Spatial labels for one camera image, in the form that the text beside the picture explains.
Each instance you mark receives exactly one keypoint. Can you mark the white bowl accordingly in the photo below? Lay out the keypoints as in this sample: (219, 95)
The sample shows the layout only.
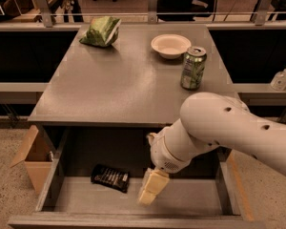
(170, 46)

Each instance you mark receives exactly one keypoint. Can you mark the grey cabinet counter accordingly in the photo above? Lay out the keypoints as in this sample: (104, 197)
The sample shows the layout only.
(111, 97)

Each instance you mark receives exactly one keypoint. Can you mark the cardboard box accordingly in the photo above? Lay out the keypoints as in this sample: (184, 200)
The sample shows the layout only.
(36, 155)

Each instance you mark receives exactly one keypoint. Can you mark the green soda can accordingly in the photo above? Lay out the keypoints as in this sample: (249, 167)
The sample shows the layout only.
(193, 67)

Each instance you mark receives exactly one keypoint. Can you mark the green chip bag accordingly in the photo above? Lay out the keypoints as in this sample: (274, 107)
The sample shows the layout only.
(102, 32)

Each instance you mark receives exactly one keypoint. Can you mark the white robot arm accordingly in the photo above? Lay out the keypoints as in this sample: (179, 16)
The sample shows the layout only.
(207, 121)

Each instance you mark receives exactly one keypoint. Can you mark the open grey top drawer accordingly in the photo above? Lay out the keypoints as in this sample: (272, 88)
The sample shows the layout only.
(202, 196)

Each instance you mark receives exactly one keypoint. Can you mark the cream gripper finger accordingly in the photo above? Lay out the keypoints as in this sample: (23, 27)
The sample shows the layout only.
(153, 183)
(150, 137)

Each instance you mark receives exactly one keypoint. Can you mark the dark rxbar chocolate wrapper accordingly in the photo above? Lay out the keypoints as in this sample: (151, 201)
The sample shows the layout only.
(110, 177)

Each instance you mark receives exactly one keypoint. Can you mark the metal railing with posts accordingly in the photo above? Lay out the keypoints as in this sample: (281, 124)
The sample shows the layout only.
(78, 11)

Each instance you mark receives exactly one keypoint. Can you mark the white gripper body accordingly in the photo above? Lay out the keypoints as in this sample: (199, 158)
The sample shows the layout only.
(161, 154)

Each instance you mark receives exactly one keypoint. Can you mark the black office chair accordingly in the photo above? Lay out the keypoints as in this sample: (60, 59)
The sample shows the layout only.
(184, 10)

